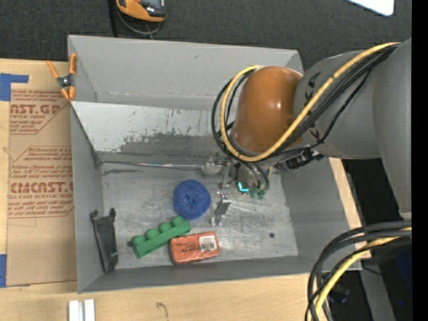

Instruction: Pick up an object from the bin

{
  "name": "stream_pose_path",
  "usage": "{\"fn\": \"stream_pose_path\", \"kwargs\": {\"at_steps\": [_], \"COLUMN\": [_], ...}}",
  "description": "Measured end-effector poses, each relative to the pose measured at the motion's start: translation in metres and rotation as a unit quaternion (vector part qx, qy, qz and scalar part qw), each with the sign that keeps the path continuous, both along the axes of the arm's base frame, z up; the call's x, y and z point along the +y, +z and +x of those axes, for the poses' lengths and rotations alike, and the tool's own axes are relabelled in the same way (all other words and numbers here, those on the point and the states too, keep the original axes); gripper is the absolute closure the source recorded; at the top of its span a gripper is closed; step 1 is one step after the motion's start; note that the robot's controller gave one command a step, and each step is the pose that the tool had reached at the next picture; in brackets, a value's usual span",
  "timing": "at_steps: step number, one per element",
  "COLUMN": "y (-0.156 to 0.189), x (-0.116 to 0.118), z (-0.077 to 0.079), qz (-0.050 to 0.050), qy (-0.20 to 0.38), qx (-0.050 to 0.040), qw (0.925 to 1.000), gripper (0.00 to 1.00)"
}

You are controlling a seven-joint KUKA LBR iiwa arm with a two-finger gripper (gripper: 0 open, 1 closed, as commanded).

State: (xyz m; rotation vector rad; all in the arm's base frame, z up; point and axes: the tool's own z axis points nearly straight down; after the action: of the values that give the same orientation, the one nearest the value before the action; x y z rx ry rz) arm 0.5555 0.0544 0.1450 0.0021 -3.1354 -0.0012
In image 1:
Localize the grey metal bin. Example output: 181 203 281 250
68 34 364 294

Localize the black cylinder on white bracket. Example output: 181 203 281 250
282 147 325 172

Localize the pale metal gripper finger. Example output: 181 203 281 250
210 191 233 227
200 151 226 177

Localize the blue round scouring pad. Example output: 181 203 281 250
173 179 212 221

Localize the orange sponge with barcode label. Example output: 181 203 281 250
168 231 221 265

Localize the green toy building block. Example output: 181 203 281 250
126 215 193 259

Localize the brown cardboard board red print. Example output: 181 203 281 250
0 58 78 288

